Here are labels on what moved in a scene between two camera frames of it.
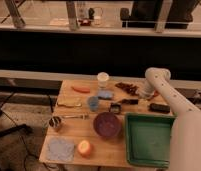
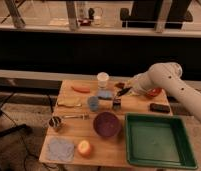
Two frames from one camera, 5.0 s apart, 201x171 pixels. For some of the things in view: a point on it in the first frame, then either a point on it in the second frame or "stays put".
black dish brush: (117, 107) -> (116, 102)
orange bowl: (155, 93) stays put
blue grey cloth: (60, 150) stays put
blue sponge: (105, 93) stays put
